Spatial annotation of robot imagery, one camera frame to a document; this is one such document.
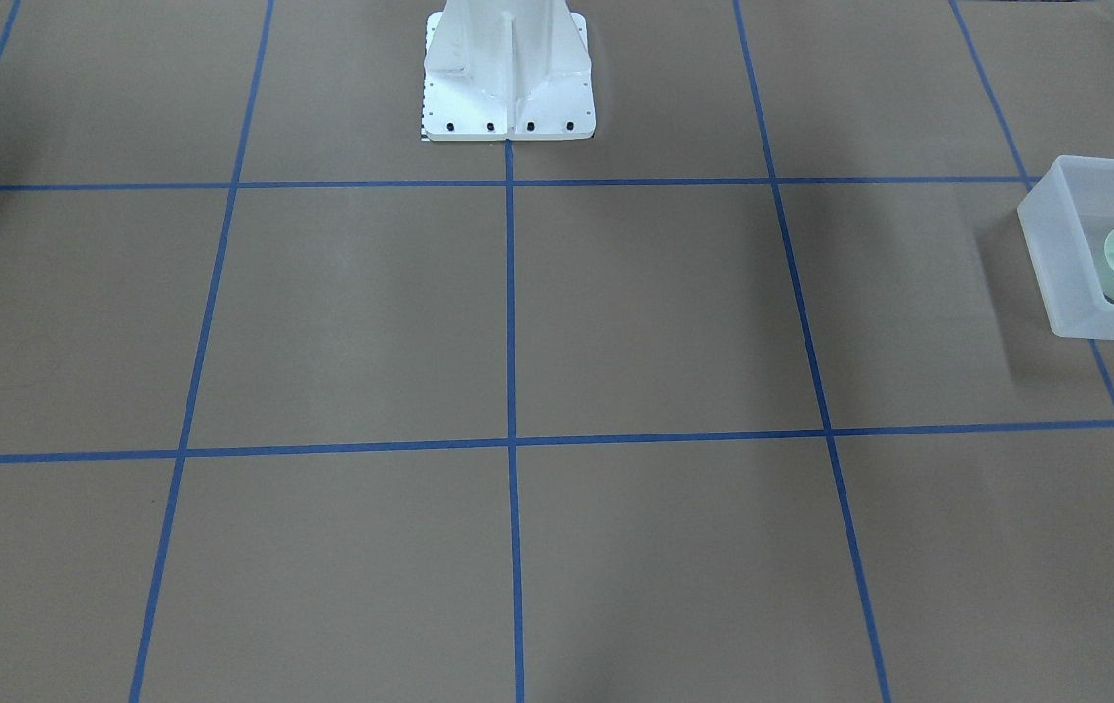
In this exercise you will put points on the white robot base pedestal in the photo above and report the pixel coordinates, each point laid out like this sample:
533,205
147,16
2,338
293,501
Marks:
507,70

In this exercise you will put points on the translucent white plastic bin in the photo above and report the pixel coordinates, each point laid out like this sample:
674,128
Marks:
1065,219

